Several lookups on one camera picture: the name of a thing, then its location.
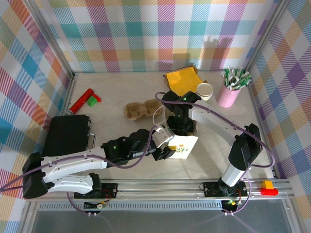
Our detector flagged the white paper takeout bag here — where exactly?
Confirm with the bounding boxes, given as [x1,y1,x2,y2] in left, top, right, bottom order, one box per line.
[152,106,199,161]

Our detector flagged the brown cardboard napkin box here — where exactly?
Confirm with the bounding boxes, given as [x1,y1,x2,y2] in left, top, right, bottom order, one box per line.
[162,66,208,98]

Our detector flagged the brown pulp cup carrier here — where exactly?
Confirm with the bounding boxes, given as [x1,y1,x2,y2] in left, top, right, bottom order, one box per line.
[123,100,164,121]

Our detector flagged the pink straw holder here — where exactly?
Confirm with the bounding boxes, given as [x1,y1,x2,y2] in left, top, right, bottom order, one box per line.
[216,82,241,108]

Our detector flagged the green white paper straws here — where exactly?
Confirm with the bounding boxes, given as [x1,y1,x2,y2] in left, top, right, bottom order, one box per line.
[220,67,252,91]

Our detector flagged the small controller board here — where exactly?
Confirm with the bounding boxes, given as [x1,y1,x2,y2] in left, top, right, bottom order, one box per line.
[84,200,108,210]
[221,199,242,207]

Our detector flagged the black carrying case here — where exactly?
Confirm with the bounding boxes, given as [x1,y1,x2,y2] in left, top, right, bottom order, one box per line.
[41,115,97,158]

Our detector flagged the red glitter tube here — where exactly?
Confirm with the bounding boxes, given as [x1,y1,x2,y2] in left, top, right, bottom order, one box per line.
[65,88,95,115]

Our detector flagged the red yellow emergency button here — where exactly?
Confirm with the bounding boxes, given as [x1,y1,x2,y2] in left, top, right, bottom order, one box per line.
[260,180,279,196]

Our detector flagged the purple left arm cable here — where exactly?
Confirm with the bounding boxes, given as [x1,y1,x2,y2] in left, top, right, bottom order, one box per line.
[0,126,158,214]

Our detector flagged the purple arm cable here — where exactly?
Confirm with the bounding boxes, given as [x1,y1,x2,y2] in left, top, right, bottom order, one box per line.
[0,126,158,214]
[155,91,276,214]

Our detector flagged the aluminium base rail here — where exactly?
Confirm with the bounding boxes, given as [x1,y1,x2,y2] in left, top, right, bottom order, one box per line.
[26,178,296,202]

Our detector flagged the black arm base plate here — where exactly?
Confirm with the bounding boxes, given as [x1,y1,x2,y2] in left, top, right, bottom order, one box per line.
[74,183,119,200]
[203,181,248,198]

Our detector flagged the grey slotted cable duct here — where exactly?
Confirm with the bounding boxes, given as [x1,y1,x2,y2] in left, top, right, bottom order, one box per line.
[38,202,224,211]

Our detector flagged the aluminium side rail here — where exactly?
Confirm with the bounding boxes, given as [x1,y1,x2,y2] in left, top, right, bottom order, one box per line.
[60,72,76,116]
[246,82,279,180]

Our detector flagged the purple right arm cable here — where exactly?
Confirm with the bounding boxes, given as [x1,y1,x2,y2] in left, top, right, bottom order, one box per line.
[155,91,276,214]

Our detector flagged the aluminium frame post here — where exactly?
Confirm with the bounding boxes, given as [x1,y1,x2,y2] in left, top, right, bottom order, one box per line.
[242,0,291,72]
[23,0,75,80]

